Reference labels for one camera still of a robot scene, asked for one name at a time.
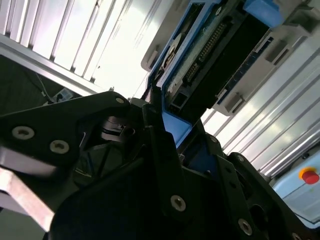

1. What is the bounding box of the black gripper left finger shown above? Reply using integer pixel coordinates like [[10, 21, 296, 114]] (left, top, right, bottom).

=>
[[0, 86, 188, 223]]

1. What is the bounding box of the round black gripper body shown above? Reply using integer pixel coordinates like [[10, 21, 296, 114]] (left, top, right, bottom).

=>
[[44, 110, 242, 240]]

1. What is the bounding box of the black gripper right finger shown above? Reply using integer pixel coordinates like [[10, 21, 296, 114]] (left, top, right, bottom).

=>
[[193, 119, 320, 240]]

